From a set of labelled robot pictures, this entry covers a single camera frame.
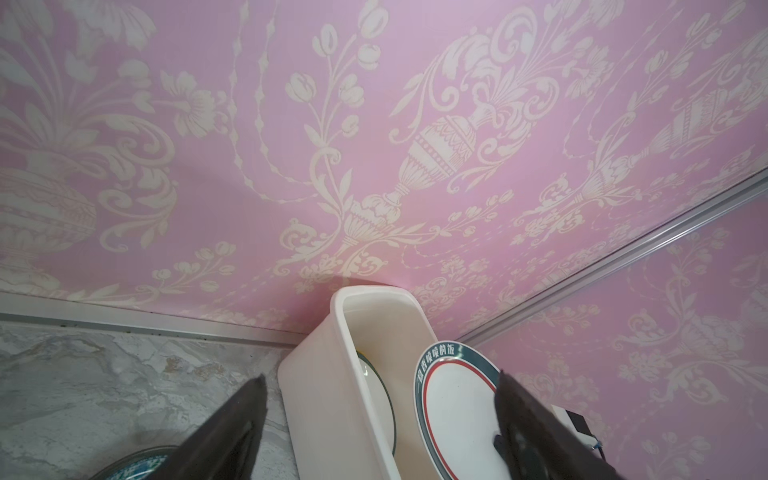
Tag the white plastic bin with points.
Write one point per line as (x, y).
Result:
(333, 426)

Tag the aluminium right corner post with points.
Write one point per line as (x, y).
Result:
(659, 238)

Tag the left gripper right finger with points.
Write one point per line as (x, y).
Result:
(534, 444)

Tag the white plate red green rim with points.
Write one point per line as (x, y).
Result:
(454, 389)

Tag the white plate black rim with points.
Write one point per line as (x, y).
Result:
(381, 400)

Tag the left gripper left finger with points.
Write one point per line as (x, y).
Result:
(226, 446)

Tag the small teal patterned plate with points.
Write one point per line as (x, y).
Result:
(135, 466)

